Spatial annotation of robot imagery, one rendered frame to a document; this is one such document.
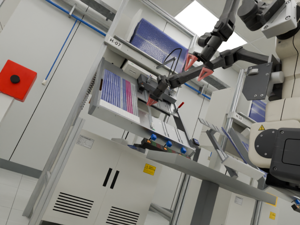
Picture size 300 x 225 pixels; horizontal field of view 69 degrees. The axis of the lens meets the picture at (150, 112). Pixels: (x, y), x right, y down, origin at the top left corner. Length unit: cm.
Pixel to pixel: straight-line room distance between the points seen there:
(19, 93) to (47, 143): 188
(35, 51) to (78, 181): 214
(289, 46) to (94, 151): 116
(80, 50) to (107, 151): 208
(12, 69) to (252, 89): 110
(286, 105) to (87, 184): 116
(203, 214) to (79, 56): 271
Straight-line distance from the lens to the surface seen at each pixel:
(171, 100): 179
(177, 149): 138
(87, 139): 146
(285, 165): 70
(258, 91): 93
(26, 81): 126
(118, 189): 156
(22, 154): 309
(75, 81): 319
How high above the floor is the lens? 50
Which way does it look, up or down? 15 degrees up
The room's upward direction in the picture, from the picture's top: 20 degrees clockwise
